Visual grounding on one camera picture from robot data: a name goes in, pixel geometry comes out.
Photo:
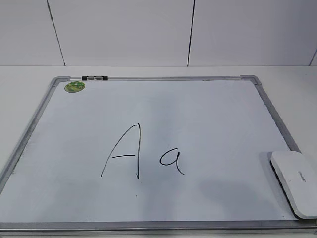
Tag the black and clear frame clip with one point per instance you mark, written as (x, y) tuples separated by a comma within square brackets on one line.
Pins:
[(94, 78)]

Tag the white board eraser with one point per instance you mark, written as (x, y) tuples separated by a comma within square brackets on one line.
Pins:
[(298, 180)]

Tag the round green magnet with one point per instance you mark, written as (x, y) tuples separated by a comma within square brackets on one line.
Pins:
[(74, 87)]

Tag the white board with aluminium frame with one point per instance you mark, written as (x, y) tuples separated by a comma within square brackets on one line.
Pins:
[(149, 155)]

